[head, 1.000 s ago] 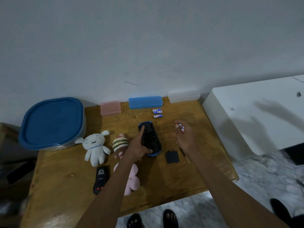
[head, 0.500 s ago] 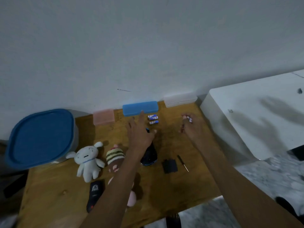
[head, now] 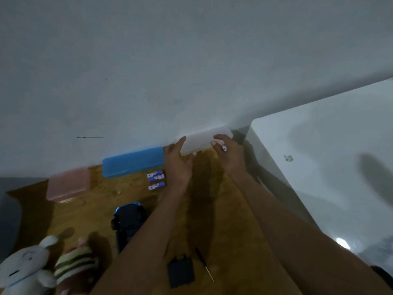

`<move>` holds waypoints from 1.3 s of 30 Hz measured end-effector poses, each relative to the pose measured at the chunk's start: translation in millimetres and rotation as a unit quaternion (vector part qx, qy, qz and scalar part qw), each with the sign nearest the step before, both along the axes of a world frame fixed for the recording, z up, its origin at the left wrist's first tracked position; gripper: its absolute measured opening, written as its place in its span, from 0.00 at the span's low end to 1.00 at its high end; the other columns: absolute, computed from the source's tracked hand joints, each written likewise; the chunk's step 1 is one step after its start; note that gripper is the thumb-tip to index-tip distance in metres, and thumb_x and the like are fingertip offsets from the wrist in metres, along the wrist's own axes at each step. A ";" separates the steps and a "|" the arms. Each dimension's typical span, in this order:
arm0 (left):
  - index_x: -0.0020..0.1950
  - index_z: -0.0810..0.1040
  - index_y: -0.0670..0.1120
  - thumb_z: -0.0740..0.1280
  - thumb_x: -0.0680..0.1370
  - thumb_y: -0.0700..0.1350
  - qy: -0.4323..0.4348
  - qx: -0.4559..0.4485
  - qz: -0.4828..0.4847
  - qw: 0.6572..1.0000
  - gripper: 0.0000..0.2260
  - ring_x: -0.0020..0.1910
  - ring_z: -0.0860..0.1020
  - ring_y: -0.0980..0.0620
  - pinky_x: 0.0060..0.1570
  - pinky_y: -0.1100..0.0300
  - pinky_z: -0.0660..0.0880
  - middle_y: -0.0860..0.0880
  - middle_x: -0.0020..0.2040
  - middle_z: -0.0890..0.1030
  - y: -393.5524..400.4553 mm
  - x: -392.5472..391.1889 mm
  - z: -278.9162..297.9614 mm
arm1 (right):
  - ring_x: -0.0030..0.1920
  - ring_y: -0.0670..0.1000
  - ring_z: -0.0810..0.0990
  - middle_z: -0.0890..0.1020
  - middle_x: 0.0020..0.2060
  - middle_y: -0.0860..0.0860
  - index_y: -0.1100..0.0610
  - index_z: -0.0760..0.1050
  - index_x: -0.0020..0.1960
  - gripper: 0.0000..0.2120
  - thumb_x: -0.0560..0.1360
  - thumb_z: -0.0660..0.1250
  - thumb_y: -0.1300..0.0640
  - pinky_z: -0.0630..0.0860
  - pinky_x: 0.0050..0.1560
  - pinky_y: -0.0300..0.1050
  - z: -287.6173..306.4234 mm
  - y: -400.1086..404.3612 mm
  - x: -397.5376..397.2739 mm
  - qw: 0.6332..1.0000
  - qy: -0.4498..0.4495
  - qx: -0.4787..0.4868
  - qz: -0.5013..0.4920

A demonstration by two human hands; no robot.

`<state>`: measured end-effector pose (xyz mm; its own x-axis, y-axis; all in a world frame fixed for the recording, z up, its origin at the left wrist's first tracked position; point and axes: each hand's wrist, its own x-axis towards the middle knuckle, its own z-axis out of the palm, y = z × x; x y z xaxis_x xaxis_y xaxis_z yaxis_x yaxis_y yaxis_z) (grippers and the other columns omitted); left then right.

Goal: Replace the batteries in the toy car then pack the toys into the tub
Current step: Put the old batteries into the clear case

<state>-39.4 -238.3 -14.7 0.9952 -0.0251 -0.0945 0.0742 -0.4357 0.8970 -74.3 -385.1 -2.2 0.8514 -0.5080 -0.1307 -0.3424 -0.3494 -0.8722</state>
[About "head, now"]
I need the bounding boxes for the white plush toy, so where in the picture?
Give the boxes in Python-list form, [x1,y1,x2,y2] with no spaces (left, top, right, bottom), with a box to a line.
[0,235,59,295]

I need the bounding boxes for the striped plush toy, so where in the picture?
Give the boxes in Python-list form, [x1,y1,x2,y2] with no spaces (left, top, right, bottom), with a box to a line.
[54,237,99,295]

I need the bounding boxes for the blue plastic storage box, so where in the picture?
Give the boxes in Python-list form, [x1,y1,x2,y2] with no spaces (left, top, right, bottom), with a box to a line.
[102,146,165,179]

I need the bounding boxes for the black pouch with blue trim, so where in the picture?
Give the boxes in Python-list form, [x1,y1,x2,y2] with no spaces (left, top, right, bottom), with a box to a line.
[111,202,148,253]

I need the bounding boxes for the person's left forearm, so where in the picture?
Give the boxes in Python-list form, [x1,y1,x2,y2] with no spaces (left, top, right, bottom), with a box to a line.
[89,180,185,295]

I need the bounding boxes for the white plastic storage box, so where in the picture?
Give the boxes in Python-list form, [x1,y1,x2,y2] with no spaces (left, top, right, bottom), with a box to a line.
[176,127,234,157]

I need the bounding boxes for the person's right hand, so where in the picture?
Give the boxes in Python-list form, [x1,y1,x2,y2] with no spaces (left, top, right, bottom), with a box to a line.
[210,134,250,180]

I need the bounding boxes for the pink plastic storage box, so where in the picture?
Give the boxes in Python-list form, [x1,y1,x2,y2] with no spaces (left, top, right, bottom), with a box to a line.
[46,167,91,202]

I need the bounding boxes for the person's right forearm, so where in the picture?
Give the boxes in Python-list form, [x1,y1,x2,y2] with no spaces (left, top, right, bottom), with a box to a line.
[232,171,393,295]

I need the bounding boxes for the white cabinet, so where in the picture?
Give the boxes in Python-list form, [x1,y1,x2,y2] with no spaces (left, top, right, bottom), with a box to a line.
[245,78,393,275]

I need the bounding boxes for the black handled screwdriver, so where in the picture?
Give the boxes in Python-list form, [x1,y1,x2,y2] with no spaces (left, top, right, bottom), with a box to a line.
[195,248,215,283]

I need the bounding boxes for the black flat wallet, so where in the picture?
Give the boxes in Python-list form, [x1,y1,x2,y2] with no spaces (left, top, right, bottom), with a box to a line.
[167,254,196,289]

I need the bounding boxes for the person's left hand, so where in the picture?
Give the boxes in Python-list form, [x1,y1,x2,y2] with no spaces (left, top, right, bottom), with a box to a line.
[164,136,197,191]

